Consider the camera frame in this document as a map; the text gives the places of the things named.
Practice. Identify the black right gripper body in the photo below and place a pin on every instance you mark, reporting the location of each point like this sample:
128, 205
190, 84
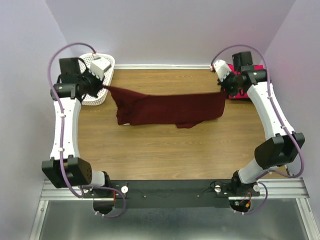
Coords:
230, 83

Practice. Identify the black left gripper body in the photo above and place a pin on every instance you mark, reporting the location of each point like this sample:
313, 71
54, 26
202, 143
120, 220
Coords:
89, 82

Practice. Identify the maroon t shirt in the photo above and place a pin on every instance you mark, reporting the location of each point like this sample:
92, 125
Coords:
183, 110

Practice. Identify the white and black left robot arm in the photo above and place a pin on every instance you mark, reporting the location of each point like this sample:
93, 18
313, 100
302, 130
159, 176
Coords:
80, 82

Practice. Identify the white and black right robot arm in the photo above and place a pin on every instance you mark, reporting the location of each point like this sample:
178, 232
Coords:
282, 143

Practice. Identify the folded pink t shirt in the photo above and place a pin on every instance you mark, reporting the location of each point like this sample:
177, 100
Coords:
240, 94

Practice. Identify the white plastic laundry basket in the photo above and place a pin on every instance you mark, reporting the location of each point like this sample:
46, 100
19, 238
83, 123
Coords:
88, 58

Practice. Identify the folded black t shirt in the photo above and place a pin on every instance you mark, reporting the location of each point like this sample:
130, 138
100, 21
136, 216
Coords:
246, 99

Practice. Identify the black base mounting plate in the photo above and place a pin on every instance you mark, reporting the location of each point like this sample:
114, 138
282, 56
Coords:
155, 194

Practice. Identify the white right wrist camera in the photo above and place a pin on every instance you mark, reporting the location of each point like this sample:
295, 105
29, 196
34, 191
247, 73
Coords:
221, 68

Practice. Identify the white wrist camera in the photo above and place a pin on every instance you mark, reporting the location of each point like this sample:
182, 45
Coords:
99, 66
221, 68

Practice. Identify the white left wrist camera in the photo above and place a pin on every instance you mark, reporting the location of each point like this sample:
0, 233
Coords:
99, 66

